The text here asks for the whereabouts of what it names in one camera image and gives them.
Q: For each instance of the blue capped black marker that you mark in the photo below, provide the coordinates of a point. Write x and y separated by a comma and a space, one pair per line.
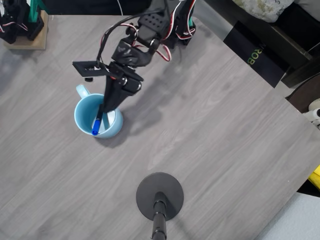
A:
96, 127

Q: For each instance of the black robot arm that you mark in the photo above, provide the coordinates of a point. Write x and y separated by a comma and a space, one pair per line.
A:
150, 27

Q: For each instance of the light blue ceramic mug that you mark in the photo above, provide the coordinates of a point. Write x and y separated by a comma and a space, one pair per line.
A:
85, 117

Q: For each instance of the wooden base board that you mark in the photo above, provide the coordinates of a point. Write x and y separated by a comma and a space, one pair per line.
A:
40, 42

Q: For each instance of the black box with green letters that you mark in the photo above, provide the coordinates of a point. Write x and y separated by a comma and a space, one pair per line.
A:
260, 55

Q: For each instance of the patterned white pillow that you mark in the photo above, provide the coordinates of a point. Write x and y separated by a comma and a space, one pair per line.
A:
265, 10

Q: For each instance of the dark brown round furniture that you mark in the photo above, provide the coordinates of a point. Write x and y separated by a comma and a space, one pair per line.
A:
302, 97

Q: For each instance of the white plastic object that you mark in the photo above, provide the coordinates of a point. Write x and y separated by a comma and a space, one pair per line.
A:
315, 110

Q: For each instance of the yellow object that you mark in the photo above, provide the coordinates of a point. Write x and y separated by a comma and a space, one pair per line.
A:
316, 177

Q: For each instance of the pale grey fabric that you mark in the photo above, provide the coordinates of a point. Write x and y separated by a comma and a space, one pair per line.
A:
295, 220

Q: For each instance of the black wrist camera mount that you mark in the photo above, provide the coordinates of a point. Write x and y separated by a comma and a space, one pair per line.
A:
82, 66

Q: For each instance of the black round camera stand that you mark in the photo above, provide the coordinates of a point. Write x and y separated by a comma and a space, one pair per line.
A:
160, 195

